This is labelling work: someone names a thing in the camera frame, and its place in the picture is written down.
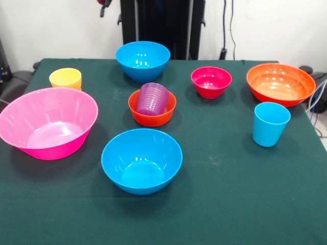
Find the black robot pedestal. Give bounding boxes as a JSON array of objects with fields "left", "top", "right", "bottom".
[{"left": 117, "top": 0, "right": 206, "bottom": 61}]

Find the small red bowl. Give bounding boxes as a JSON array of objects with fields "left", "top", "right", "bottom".
[{"left": 128, "top": 89, "right": 177, "bottom": 128}]

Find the purple ribbed cup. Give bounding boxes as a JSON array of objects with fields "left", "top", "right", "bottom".
[{"left": 135, "top": 82, "right": 170, "bottom": 116}]

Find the floor cables tangle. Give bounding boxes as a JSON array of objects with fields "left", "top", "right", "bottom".
[{"left": 305, "top": 79, "right": 327, "bottom": 137}]

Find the yellow cup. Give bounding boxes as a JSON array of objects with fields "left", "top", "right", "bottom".
[{"left": 49, "top": 67, "right": 82, "bottom": 91}]

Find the small magenta bowl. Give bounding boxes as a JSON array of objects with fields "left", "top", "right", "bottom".
[{"left": 191, "top": 66, "right": 232, "bottom": 100}]

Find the large orange bowl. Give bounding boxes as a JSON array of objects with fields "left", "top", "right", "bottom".
[{"left": 246, "top": 63, "right": 317, "bottom": 108}]

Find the blue cup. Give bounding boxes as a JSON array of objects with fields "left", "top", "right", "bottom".
[{"left": 252, "top": 102, "right": 291, "bottom": 148}]

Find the dark green tablecloth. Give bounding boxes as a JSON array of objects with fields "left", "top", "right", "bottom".
[{"left": 0, "top": 58, "right": 327, "bottom": 245}]

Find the large pink bowl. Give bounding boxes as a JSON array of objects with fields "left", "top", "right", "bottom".
[{"left": 0, "top": 87, "right": 99, "bottom": 161}]

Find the black equipment rack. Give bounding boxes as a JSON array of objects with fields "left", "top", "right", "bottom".
[{"left": 0, "top": 38, "right": 12, "bottom": 82}]

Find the blue bowl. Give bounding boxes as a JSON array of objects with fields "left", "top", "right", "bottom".
[
  {"left": 101, "top": 128, "right": 183, "bottom": 196},
  {"left": 115, "top": 41, "right": 171, "bottom": 83}
]

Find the black hanging cable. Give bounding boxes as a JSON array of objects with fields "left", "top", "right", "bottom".
[{"left": 219, "top": 0, "right": 237, "bottom": 61}]

